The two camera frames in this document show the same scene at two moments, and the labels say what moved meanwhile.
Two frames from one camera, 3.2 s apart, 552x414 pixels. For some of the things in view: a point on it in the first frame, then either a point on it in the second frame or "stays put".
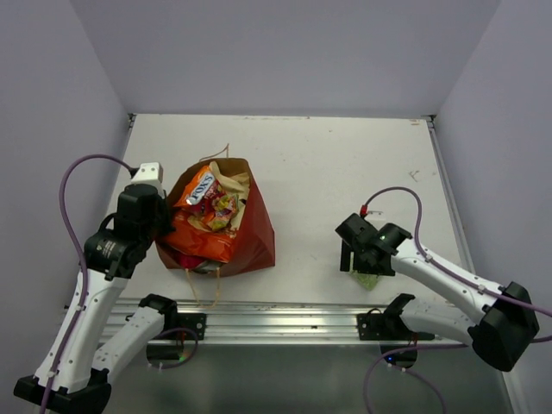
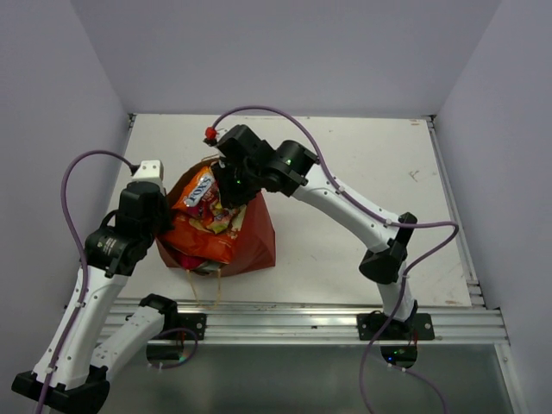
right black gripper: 358,265 -> 230,198
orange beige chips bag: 213,245 stays put
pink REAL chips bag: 189,261 stays put
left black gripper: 162,203 stays put
